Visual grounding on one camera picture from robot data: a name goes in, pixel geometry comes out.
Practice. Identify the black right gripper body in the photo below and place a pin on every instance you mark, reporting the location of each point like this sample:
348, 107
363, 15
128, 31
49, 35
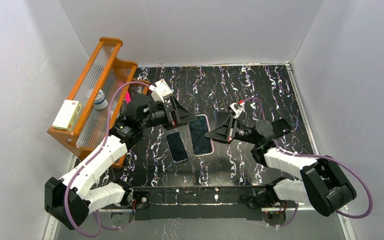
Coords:
230, 129

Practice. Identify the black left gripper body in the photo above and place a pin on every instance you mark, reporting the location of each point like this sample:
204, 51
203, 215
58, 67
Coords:
171, 113

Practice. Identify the blue smartphone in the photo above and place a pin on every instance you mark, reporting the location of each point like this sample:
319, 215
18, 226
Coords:
176, 147

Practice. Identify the black phone case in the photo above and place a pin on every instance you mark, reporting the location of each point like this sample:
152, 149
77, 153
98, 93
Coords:
280, 128

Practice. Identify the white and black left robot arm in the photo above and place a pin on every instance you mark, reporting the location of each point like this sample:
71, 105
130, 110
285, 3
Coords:
71, 198

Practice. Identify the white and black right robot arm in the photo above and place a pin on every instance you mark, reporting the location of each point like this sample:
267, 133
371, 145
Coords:
320, 182

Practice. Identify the small white carton box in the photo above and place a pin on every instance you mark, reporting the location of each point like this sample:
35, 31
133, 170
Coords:
162, 90

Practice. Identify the pink marker pen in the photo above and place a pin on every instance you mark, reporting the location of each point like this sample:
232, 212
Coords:
127, 97

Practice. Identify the white and blue tape roll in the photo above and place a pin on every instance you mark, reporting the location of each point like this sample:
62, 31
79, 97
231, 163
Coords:
100, 102

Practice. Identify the orange wooden shelf rack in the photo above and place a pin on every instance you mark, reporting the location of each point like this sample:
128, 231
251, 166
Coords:
105, 71

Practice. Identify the white and green box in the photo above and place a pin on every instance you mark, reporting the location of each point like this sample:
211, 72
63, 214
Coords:
67, 115

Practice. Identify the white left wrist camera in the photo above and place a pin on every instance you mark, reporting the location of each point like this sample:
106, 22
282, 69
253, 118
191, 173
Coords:
154, 96

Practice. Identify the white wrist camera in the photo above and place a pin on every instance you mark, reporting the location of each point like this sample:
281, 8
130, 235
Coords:
154, 96
237, 109

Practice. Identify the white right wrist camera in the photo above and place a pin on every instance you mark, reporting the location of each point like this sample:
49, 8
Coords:
237, 109

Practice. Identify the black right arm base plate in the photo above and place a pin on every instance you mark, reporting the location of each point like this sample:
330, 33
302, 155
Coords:
276, 216

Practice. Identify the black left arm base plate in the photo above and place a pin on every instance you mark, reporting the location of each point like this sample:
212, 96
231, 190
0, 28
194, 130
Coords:
124, 213

